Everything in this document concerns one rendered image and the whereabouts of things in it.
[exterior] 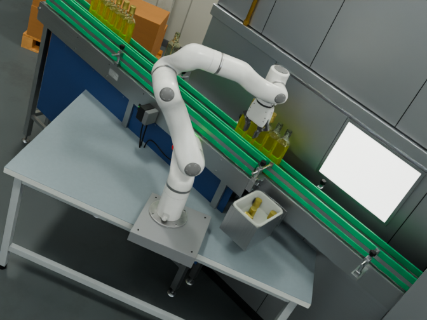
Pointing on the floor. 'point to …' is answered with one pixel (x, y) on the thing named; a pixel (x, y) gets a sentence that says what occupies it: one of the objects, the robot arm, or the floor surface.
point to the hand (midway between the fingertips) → (251, 130)
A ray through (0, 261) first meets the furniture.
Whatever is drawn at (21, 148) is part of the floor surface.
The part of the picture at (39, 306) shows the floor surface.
